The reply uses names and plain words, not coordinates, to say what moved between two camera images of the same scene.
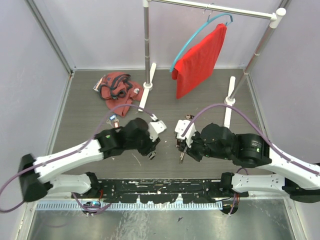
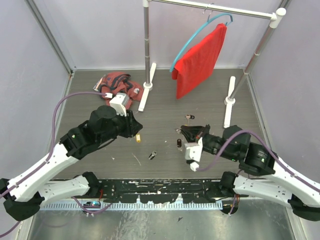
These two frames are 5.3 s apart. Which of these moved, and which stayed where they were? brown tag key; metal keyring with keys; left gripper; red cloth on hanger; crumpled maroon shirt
Moved: left gripper; metal keyring with keys
Stayed: crumpled maroon shirt; red cloth on hanger; brown tag key
